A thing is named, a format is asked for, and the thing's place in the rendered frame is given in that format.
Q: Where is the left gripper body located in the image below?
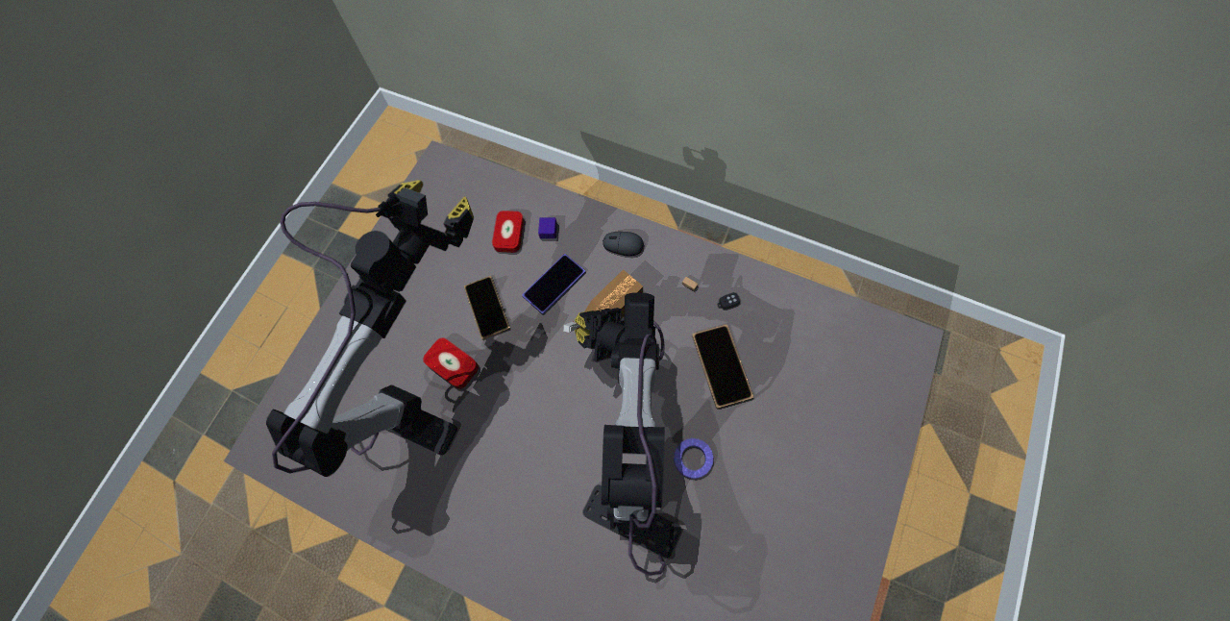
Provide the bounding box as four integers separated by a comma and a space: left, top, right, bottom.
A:
387, 209, 474, 264

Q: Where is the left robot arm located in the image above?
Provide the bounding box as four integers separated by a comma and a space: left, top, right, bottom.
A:
266, 188, 458, 477

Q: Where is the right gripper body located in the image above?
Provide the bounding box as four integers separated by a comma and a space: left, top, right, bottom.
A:
578, 307, 625, 362

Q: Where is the dark grey computer mouse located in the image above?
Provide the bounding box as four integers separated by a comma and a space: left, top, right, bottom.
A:
603, 232, 645, 256

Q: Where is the purple block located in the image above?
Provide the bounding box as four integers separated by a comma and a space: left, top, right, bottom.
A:
538, 216, 557, 239

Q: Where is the blue-purple ring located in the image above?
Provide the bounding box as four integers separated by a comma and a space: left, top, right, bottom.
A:
674, 438, 713, 480

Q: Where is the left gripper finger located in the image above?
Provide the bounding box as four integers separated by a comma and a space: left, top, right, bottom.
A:
448, 196, 474, 219
394, 180, 423, 194

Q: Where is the black key fob remote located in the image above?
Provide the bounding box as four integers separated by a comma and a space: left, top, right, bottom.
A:
717, 291, 740, 309

